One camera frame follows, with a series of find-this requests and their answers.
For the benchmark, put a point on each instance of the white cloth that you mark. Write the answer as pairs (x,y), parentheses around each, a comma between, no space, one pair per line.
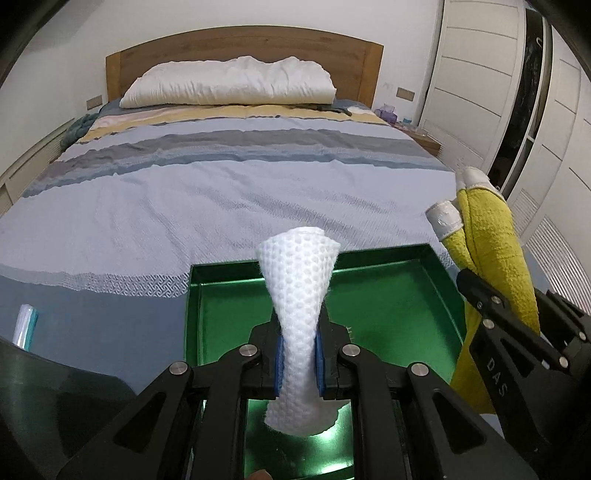
(297,267)

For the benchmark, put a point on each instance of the right wooden nightstand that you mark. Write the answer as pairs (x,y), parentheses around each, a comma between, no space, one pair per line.
(431,145)

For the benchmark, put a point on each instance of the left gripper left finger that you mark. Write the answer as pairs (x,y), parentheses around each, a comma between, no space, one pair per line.
(189,422)

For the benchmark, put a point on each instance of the teal blanket on nightstand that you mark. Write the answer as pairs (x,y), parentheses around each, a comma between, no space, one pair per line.
(77,130)

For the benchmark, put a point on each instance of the white pillow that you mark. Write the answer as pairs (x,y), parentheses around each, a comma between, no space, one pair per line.
(244,81)

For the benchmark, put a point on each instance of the white wardrobe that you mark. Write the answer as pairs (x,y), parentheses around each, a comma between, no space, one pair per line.
(510,95)

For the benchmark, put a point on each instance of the clear blue plastic roll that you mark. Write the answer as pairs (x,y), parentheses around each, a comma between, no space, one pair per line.
(24,328)

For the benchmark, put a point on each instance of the yellow towel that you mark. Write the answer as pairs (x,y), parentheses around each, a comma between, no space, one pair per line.
(477,229)

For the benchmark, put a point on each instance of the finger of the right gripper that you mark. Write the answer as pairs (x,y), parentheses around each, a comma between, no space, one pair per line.
(492,305)
(560,320)

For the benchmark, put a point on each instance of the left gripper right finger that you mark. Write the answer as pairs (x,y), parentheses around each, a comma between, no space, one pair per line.
(407,421)

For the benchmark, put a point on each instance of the left hand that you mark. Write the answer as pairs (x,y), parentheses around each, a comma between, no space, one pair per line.
(260,475)

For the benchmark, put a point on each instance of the purple tissue box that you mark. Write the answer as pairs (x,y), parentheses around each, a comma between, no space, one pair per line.
(387,113)

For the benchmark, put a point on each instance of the green tray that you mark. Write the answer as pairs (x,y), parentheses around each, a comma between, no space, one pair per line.
(398,302)

